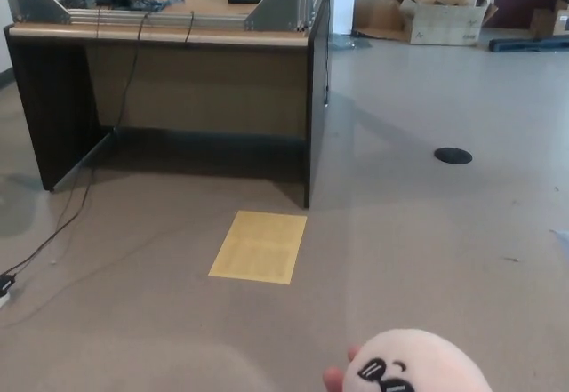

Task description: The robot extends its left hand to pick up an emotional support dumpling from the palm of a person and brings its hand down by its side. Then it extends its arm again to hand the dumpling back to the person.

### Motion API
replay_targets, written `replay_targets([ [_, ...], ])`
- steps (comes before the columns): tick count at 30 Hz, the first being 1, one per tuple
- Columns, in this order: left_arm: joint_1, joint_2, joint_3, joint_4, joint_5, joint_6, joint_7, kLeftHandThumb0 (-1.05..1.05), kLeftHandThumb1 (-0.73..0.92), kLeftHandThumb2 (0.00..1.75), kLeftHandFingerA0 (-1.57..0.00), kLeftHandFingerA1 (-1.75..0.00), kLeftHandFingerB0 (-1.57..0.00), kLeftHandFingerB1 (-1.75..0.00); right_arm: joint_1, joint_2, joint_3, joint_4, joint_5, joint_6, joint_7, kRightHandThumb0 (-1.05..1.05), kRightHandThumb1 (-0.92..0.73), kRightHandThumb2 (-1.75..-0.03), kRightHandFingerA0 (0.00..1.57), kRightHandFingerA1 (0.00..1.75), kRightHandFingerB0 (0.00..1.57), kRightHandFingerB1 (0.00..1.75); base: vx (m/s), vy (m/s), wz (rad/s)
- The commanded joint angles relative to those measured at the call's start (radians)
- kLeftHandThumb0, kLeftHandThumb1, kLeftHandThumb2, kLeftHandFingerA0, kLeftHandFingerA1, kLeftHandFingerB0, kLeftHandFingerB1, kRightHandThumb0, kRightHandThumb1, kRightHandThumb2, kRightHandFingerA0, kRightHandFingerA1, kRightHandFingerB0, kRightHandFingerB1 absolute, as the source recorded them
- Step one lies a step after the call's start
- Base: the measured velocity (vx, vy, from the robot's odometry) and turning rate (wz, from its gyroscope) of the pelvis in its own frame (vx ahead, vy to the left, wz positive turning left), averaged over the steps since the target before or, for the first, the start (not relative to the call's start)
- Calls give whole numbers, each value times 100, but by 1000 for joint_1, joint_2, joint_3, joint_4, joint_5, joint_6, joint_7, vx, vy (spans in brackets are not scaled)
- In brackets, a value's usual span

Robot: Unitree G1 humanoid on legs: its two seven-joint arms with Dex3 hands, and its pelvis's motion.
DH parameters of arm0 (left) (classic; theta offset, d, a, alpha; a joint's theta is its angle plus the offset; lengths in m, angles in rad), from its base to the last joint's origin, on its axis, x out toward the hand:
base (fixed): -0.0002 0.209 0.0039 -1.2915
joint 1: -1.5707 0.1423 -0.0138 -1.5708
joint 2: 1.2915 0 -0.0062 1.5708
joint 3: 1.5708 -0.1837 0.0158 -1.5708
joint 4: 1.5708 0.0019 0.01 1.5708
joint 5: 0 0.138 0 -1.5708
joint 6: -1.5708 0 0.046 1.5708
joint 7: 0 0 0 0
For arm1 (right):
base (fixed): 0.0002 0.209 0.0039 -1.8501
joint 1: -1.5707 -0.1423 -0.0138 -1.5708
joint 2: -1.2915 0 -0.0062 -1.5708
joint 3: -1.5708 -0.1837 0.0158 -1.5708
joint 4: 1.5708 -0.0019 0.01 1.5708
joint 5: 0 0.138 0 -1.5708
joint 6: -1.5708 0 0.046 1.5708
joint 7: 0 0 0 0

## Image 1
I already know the person's bare hand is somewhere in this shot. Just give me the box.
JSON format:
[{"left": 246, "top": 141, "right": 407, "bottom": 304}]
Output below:
[{"left": 323, "top": 345, "right": 364, "bottom": 392}]

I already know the pink plush dumpling toy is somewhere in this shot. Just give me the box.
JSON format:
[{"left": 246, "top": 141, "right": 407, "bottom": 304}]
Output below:
[{"left": 341, "top": 328, "right": 493, "bottom": 392}]

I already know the yellow paper sheet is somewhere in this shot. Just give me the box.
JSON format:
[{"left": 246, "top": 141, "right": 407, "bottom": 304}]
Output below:
[{"left": 207, "top": 210, "right": 309, "bottom": 284}]

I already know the black round floor disc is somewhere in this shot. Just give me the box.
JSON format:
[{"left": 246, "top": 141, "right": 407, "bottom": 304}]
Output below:
[{"left": 433, "top": 147, "right": 473, "bottom": 164}]

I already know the pale blue sheet scrap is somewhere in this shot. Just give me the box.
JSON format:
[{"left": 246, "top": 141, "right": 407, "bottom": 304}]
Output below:
[{"left": 549, "top": 228, "right": 569, "bottom": 252}]

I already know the wooden desk with black sides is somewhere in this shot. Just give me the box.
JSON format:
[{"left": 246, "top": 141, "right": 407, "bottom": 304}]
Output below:
[{"left": 3, "top": 0, "right": 335, "bottom": 210}]

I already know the clear plastic bag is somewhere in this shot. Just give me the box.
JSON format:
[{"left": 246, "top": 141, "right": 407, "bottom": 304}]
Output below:
[{"left": 331, "top": 31, "right": 373, "bottom": 51}]

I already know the black power adapter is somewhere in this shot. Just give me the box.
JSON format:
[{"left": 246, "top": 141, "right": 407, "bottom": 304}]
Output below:
[{"left": 0, "top": 271, "right": 20, "bottom": 298}]

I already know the flattened cardboard sheet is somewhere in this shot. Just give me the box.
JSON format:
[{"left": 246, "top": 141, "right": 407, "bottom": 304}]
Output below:
[{"left": 354, "top": 0, "right": 418, "bottom": 41}]

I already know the large open cardboard box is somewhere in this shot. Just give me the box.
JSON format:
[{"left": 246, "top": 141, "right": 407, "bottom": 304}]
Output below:
[{"left": 393, "top": 0, "right": 499, "bottom": 47}]

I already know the dark blue long bar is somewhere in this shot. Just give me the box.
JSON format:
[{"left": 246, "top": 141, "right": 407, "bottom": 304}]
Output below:
[{"left": 488, "top": 34, "right": 569, "bottom": 53}]

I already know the small cardboard box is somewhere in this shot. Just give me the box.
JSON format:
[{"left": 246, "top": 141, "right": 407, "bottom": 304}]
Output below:
[{"left": 531, "top": 0, "right": 569, "bottom": 40}]

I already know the long black power cable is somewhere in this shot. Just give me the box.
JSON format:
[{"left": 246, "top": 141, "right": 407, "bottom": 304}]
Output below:
[{"left": 0, "top": 11, "right": 152, "bottom": 278}]

